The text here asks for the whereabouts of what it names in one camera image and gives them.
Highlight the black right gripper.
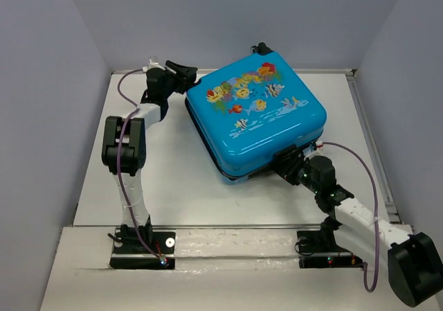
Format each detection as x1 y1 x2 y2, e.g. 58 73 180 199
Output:
269 152 320 194

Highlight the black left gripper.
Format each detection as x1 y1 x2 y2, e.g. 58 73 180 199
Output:
162 60 197 99

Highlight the blue hard-shell suitcase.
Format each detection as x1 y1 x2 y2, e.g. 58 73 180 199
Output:
185 42 327 181

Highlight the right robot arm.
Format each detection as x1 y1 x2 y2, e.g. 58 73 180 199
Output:
273 150 442 308

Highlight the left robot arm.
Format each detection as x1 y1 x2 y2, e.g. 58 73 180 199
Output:
101 60 198 258

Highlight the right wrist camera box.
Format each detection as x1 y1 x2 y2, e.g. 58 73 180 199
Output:
304 141 324 158

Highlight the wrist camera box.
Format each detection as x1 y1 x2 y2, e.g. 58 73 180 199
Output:
147 56 165 70
304 141 324 158

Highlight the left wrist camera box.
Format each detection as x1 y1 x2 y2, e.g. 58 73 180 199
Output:
147 56 165 70

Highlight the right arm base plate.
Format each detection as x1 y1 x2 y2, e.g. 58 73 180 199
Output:
294 230 363 269

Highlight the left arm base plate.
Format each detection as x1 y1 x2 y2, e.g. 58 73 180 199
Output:
108 229 176 270

